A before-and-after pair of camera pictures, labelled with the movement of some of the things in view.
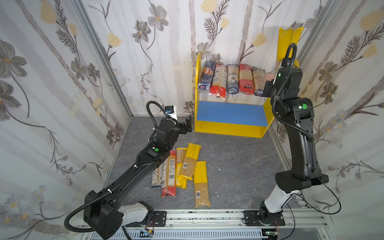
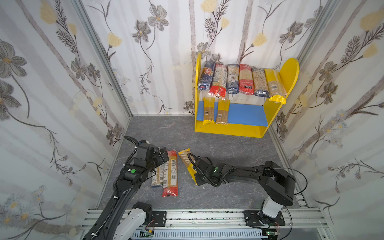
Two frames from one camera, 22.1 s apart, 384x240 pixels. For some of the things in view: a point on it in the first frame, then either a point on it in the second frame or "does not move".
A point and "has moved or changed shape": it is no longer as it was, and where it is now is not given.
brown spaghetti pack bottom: [201, 196] → [222, 112]
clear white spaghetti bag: [158, 176] does not move
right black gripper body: [268, 89] → [198, 170]
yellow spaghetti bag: [190, 161] → [208, 110]
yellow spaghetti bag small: [181, 181] → [184, 155]
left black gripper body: [184, 127] → [162, 154]
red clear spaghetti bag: [169, 188] does not move
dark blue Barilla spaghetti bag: [206, 77] does not move
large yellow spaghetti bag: [286, 37] has moved or changed shape
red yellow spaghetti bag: [246, 79] does not move
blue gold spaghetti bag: [232, 79] does not move
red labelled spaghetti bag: [218, 87] does not move
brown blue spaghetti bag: [259, 79] does not move
